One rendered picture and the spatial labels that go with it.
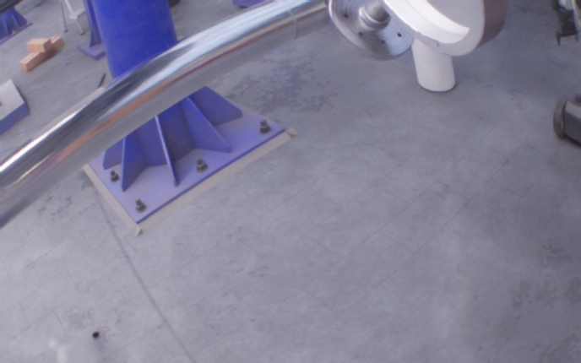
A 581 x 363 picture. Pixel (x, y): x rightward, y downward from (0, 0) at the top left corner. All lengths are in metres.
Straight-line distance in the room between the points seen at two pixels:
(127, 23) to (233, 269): 1.01
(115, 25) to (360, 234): 1.21
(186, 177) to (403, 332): 1.16
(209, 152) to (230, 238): 0.50
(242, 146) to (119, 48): 0.71
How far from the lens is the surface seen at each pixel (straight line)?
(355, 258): 1.97
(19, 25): 7.82
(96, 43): 4.61
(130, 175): 2.55
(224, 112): 2.68
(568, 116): 2.38
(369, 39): 1.23
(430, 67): 2.69
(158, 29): 2.34
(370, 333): 1.74
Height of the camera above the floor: 1.37
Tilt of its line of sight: 36 degrees down
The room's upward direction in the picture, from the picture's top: 15 degrees counter-clockwise
